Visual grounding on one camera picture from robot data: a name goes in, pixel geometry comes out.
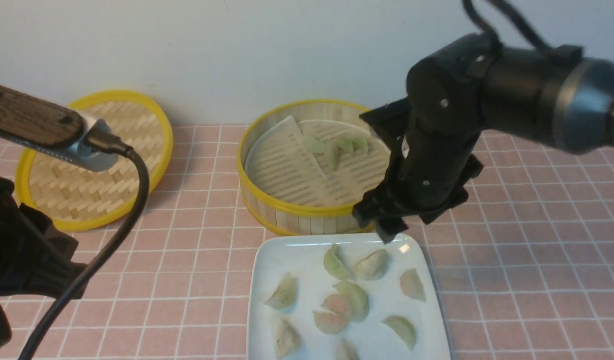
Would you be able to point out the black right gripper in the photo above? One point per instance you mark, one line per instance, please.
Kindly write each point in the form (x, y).
(426, 175)

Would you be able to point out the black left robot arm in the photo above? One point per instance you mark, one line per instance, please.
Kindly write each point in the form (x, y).
(35, 257)

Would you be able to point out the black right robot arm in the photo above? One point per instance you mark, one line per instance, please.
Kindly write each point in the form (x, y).
(557, 98)

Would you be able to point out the pale dumpling plate top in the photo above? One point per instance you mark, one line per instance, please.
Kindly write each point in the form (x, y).
(372, 267)

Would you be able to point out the pale green dumpling plate left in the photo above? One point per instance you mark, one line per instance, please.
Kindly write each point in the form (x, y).
(334, 266)

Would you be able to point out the green dumpling on plate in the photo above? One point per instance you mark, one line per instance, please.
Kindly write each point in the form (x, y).
(357, 298)

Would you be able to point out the green dumpling plate front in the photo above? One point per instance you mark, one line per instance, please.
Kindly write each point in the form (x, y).
(403, 329)

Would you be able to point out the white square plate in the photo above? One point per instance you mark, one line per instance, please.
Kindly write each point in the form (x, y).
(302, 256)

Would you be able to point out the pale dumpling plate bottom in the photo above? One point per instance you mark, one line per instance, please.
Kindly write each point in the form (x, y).
(285, 338)

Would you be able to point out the pale green dumpling in steamer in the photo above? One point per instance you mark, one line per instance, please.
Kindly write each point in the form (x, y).
(314, 145)

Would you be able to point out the bamboo steamer basket yellow rim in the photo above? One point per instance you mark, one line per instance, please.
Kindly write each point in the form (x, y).
(350, 174)

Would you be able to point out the white steamer liner paper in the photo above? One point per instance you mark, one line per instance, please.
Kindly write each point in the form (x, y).
(281, 166)

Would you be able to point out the pink shrimp dumpling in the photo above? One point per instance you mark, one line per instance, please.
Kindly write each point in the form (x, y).
(334, 316)

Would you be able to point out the bamboo steamer lid yellow rim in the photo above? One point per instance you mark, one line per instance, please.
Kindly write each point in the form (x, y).
(100, 189)

